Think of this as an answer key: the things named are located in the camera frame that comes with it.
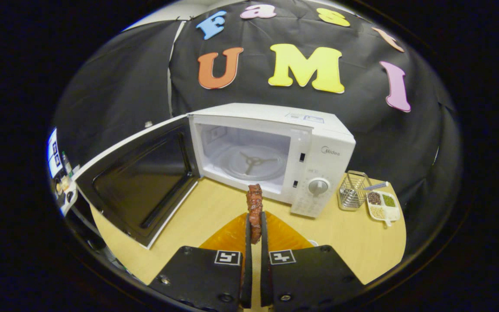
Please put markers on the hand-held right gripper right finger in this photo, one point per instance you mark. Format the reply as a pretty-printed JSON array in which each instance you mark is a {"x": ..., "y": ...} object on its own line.
[{"x": 265, "y": 277}]

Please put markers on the black backdrop cloth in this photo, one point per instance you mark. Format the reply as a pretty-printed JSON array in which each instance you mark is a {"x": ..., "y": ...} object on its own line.
[{"x": 124, "y": 78}]

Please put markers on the cluttered side desk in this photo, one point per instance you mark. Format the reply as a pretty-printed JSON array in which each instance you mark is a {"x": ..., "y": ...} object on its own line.
[{"x": 65, "y": 190}]

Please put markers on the white microwave oven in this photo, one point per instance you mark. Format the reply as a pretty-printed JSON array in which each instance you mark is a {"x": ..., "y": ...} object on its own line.
[{"x": 319, "y": 143}]

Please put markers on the brown grilled meat piece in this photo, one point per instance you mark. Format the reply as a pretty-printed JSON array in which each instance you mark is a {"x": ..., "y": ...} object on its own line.
[{"x": 254, "y": 208}]

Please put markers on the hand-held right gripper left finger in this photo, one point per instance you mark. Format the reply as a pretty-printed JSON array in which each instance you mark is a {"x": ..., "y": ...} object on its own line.
[{"x": 247, "y": 277}]

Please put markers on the computer monitor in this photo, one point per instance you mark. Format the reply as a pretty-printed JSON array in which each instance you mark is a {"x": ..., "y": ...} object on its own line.
[{"x": 53, "y": 154}]

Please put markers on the white divided dish with beans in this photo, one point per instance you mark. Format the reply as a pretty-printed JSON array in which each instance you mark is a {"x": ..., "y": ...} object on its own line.
[{"x": 383, "y": 208}]

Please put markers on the glass turntable plate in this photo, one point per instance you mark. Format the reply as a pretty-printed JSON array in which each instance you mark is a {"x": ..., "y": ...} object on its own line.
[{"x": 267, "y": 171}]

